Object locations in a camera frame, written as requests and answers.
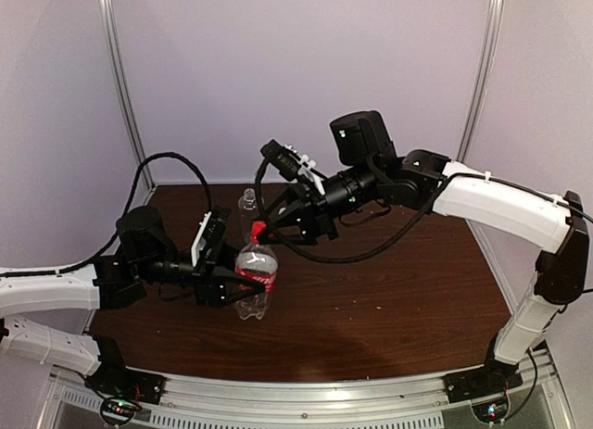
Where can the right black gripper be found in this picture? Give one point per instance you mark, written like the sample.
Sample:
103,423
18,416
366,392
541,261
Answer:
314,216

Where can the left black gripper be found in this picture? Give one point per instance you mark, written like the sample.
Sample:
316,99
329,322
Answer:
209,278

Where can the small cola bottle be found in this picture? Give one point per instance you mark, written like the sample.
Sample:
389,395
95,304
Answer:
258,263

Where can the red cola bottle cap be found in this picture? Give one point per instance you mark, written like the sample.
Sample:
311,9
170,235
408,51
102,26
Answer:
257,228

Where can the large clear plastic bottle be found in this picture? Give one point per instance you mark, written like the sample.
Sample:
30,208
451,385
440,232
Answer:
248,212

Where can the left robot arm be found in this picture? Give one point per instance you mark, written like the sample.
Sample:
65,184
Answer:
146,255

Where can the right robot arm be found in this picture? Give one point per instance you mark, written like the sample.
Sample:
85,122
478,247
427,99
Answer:
427,182

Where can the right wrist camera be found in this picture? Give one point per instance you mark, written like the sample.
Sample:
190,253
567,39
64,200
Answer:
294,166

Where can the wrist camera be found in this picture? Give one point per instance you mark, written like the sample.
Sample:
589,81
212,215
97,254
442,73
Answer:
210,231
294,166

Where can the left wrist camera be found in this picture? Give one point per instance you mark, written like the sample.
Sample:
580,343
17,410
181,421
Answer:
210,231

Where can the left rear frame post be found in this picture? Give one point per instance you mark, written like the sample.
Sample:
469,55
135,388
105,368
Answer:
107,12

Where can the frame post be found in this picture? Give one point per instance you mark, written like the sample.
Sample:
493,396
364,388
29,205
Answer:
107,12
494,16

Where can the right rear frame post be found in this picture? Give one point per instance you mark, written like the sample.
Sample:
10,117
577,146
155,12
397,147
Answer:
494,16

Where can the aluminium front frame rail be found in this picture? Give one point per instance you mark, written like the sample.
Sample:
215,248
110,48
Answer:
417,401

